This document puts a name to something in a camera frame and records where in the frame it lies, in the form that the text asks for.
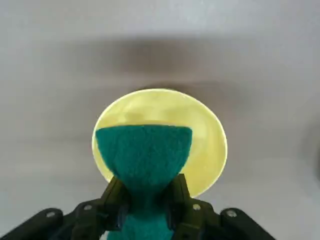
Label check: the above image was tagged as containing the green and yellow sponge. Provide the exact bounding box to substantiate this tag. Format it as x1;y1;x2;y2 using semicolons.
95;124;193;240

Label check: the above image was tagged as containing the small yellow dish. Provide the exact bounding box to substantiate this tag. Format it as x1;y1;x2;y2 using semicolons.
91;88;228;200

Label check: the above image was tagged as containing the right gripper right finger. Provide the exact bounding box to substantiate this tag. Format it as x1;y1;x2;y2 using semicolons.
162;173;276;240

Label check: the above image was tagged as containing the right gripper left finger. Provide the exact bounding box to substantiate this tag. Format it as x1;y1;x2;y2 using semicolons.
0;176;132;240

